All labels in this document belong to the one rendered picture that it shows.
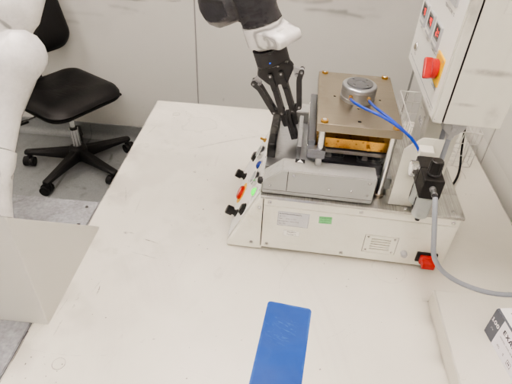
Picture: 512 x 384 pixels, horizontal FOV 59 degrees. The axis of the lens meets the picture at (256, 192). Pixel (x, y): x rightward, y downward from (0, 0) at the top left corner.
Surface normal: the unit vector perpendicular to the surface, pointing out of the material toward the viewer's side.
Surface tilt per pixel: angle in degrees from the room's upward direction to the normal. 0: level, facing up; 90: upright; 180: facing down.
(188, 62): 90
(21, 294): 90
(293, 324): 0
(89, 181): 0
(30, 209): 0
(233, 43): 90
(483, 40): 90
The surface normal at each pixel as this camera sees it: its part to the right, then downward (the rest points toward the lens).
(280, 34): -0.16, -0.59
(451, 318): 0.04, -0.78
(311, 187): -0.12, 0.61
